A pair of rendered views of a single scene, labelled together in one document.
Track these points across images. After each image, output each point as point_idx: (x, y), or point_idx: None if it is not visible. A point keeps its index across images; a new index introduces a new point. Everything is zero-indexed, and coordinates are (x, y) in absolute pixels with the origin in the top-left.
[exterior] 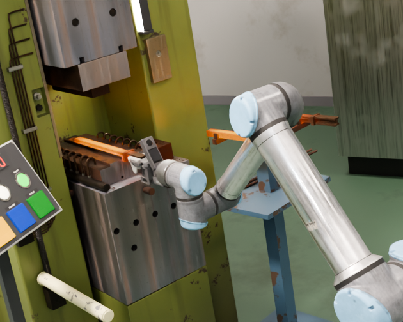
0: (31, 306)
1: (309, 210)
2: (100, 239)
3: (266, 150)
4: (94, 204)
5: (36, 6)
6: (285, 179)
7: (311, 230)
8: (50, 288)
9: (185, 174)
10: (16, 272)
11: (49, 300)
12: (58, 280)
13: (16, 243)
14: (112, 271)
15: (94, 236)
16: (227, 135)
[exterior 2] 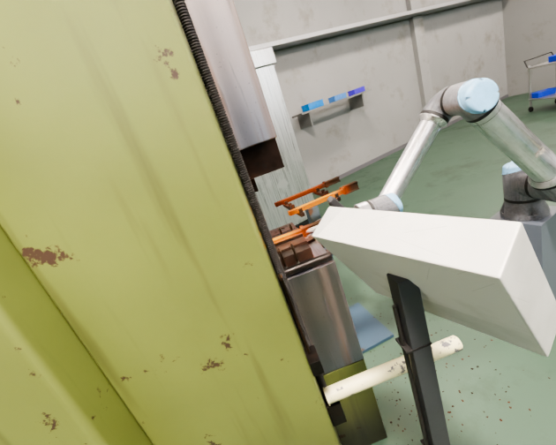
0: (337, 440)
1: (537, 140)
2: (323, 319)
3: (504, 112)
4: (316, 284)
5: (214, 71)
6: (520, 127)
7: (540, 154)
8: (357, 390)
9: (395, 197)
10: (314, 415)
11: (341, 413)
12: (356, 375)
13: (315, 373)
14: (341, 340)
15: (314, 320)
16: (308, 206)
